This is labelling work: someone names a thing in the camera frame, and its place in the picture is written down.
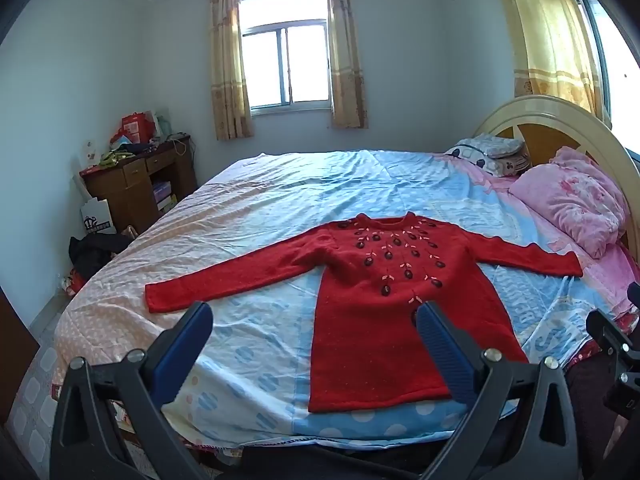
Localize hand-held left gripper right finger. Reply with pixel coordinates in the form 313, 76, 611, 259
416, 301, 581, 480

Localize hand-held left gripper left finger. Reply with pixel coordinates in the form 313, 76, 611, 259
50, 301, 216, 480

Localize red knitted sweater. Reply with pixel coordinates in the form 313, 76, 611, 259
145, 212, 584, 414

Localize black clothes pile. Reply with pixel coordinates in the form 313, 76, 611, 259
68, 233, 132, 281

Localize person's dark clothing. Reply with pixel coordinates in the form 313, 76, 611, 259
562, 352, 626, 480

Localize pink floral quilt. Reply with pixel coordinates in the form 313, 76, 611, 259
509, 146, 628, 259

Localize bed with polka-dot sheet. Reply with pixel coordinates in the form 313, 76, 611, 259
5, 149, 640, 466

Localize white paper bag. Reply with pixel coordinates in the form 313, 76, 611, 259
81, 198, 117, 236

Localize brown wooden desk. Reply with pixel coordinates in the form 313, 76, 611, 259
80, 134, 198, 235

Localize brown wooden door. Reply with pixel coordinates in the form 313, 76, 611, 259
0, 285, 38, 421

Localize cream wooden headboard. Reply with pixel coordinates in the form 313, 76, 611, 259
472, 96, 640, 261

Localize white spotted pillow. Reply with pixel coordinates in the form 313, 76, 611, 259
444, 138, 501, 176

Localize grey patterned pillow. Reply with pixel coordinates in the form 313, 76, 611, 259
472, 133, 532, 177

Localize side window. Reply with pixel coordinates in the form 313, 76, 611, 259
570, 0, 640, 153

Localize narrow beige patterned curtain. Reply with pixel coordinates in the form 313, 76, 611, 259
324, 0, 369, 130
208, 0, 254, 141

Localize wide yellow curtain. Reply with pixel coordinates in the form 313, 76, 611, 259
492, 0, 613, 126

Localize sliding glass window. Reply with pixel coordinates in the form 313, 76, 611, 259
239, 0, 333, 113

